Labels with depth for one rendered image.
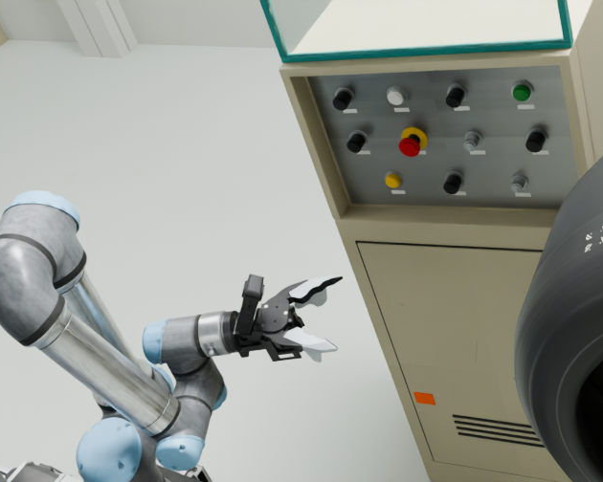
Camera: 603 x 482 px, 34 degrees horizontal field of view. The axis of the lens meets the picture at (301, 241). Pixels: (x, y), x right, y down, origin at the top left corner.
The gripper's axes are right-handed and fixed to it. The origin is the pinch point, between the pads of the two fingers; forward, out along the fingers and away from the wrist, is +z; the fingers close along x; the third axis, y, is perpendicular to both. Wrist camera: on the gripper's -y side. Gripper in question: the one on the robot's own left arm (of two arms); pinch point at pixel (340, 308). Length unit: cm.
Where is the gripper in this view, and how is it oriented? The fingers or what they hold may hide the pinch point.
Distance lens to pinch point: 161.6
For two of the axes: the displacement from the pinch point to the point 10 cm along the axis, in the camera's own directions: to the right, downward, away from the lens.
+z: 9.5, -1.5, -2.9
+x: -0.8, 7.4, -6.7
